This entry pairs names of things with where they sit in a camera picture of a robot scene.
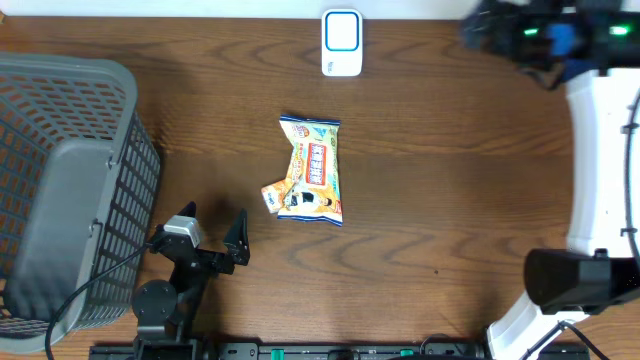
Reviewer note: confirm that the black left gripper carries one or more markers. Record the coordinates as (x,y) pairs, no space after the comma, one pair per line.
(237,240)

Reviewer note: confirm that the small orange snack packet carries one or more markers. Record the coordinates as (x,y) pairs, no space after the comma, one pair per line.
(274,194)

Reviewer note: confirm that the yellow snack bag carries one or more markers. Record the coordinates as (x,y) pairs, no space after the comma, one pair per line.
(313,191)

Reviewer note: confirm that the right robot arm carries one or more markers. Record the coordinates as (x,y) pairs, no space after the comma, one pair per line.
(592,48)

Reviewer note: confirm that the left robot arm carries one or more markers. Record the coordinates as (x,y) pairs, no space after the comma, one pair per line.
(166,309)

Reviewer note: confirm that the white barcode scanner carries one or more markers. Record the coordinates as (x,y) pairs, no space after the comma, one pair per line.
(341,43)

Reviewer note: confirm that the grey plastic shopping basket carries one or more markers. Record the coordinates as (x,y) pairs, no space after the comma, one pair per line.
(79,176)

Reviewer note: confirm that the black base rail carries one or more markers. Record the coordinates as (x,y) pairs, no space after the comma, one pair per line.
(434,349)

